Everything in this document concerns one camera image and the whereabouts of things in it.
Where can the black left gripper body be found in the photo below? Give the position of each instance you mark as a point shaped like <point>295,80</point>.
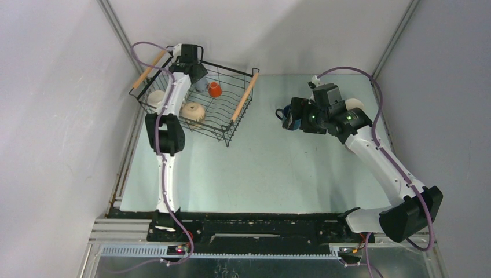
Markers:
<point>200,71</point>

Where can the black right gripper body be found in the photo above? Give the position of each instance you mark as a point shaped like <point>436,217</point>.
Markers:
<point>313,120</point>

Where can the dark blue mug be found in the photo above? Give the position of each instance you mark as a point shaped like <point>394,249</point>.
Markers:
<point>282,114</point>

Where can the pale yellow mug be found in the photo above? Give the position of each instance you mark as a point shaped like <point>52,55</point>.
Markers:
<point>354,103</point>

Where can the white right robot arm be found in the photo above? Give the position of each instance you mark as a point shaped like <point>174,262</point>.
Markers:
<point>412,205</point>

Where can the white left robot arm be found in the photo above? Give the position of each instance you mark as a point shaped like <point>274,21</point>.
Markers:
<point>165,133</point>

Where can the orange cup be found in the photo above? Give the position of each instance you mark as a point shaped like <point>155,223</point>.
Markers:
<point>214,89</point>

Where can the white ribbed mug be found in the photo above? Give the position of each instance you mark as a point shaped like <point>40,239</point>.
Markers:
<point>155,98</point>

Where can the cream speckled mug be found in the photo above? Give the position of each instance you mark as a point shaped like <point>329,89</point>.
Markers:
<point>194,114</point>

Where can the left wooden rack handle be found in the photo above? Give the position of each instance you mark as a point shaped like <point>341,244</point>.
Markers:
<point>148,69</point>

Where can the wooden rack handle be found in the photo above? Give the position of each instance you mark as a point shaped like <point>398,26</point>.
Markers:
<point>148,69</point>
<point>245,97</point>

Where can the black wire dish rack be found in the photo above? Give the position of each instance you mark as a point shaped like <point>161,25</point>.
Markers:
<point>217,124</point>

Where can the right wooden rack handle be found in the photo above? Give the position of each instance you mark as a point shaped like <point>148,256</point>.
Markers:
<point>245,97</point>

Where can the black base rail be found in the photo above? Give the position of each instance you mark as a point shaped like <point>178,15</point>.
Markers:
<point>269,233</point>

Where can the grey cable duct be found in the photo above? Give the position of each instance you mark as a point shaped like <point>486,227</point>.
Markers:
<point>154,251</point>

